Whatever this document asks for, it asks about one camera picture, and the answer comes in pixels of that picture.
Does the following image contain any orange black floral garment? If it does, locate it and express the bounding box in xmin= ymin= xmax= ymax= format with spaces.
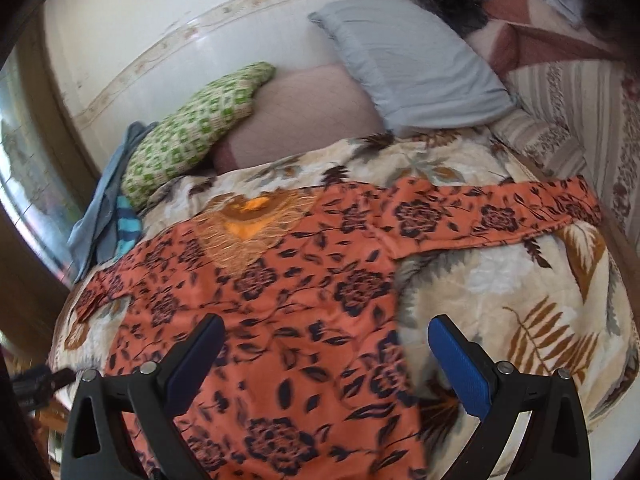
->
xmin=75 ymin=178 xmax=600 ymax=479

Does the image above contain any cream leaf-pattern blanket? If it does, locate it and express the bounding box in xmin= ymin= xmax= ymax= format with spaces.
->
xmin=50 ymin=131 xmax=639 ymax=479

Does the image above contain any blue denim cloth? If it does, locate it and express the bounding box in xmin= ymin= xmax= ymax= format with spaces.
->
xmin=67 ymin=122 xmax=156 ymax=283

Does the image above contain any teal striped knit garment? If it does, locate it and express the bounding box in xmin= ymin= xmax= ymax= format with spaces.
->
xmin=114 ymin=194 xmax=142 ymax=259

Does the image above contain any stained glass window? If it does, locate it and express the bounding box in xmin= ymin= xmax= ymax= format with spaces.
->
xmin=1 ymin=51 xmax=80 ymax=287

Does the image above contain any green white checkered pillow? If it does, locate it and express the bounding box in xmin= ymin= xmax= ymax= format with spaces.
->
xmin=122 ymin=62 xmax=276 ymax=211

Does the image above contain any striped floral bed sheet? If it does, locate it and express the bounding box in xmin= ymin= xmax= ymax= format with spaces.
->
xmin=490 ymin=60 xmax=639 ymax=246

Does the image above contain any pink quilted bolster pillow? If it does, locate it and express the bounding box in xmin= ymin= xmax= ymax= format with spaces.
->
xmin=210 ymin=64 xmax=384 ymax=174

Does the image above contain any grey blue pillow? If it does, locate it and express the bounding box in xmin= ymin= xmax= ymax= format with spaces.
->
xmin=308 ymin=0 xmax=514 ymax=136

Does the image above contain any brown red patterned blanket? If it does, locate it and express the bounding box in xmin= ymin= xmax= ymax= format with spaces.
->
xmin=465 ymin=0 xmax=623 ymax=78

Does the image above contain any dark wooden door frame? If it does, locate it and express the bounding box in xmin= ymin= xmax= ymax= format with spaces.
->
xmin=15 ymin=9 xmax=99 ymax=208

